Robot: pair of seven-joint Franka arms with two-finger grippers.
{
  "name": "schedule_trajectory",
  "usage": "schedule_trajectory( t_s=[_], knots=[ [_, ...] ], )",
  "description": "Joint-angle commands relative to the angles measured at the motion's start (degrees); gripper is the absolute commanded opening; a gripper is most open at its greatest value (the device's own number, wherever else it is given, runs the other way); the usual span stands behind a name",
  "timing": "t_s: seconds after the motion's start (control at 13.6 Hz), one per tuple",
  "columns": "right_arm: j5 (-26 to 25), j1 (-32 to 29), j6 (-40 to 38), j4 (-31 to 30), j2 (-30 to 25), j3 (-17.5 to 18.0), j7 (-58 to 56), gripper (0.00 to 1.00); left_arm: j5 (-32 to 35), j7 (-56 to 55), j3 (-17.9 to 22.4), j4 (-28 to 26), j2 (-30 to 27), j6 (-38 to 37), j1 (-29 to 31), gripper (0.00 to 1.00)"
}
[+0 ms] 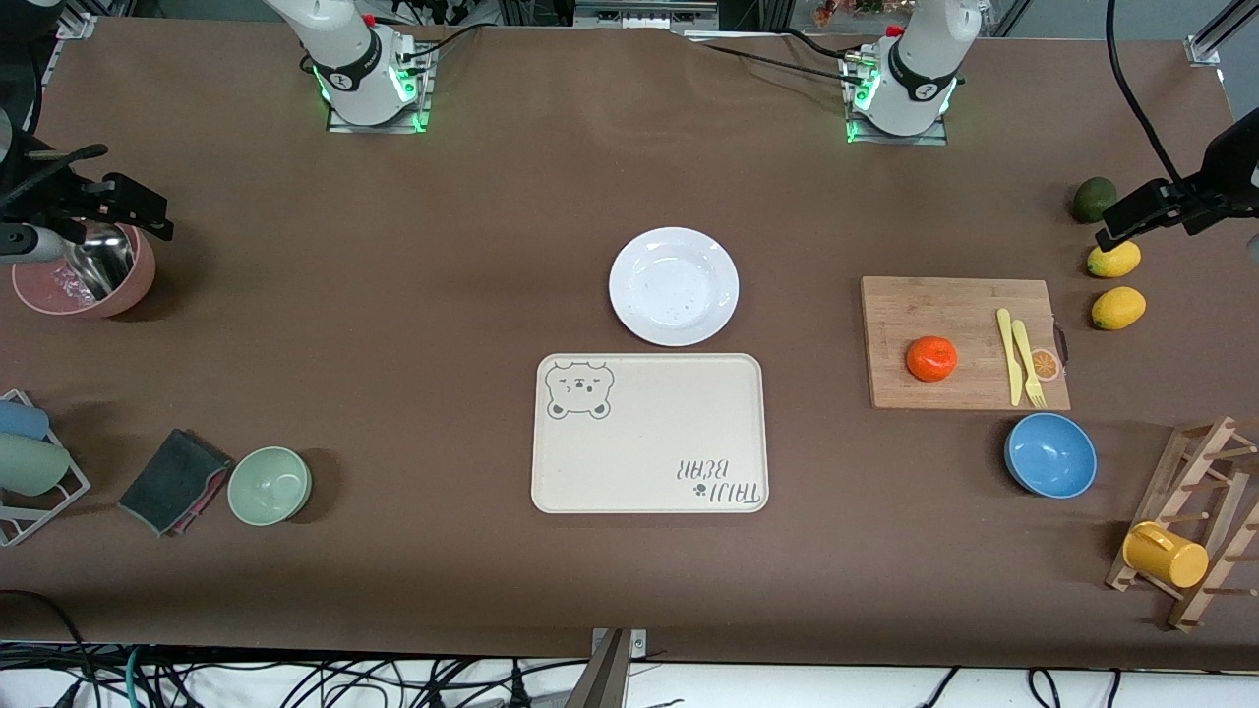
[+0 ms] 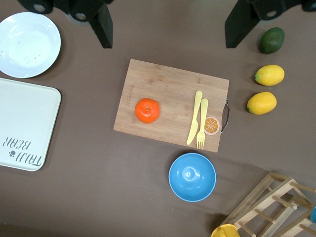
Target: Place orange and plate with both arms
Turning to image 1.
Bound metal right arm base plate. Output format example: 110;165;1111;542
328;44;431;134

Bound white round plate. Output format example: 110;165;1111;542
608;227;741;348

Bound yellow mug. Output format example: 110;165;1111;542
1122;521;1210;589

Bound yellow plastic fork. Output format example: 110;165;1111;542
1011;319;1048;409

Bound metal scoop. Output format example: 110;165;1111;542
64;222;136;301

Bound pale blue cup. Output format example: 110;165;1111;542
0;400;50;441

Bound black left base cable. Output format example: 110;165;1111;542
689;29;857;82

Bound orange mandarin fruit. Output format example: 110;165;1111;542
906;335;959;383

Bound yellow lemon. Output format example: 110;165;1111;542
1087;239;1143;279
1091;286;1148;331

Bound pink bowl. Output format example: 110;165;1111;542
12;222;156;320

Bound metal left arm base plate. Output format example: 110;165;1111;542
846;54;950;147

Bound pale green bowl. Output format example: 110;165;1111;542
227;446;313;527

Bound black right base cable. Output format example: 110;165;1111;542
393;22;493;65

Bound dark green avocado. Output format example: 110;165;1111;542
1071;177;1118;224

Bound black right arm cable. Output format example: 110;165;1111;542
0;145;109;212

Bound pale green cup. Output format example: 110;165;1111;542
0;433;72;497

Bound wooden cutting board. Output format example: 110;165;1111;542
861;276;1071;411

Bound tangled black floor cables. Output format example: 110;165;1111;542
0;588;1122;708

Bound wooden cup rack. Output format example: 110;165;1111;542
1106;416;1259;632

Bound dark grey folded cloth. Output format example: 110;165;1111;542
118;428;234;538

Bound aluminium frame profile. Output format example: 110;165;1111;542
575;0;719;30

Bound white wire rack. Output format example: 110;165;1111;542
0;389;91;548

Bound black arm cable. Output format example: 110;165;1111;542
0;145;109;212
1106;0;1186;188

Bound yellow plastic knife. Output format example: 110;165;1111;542
996;308;1024;407

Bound beige tray with bear print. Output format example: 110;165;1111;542
531;353;770;515

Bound black base cable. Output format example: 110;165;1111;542
393;22;493;65
689;29;857;82

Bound blue bowl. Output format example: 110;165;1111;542
1004;412;1098;500

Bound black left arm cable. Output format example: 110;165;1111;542
1106;0;1186;188

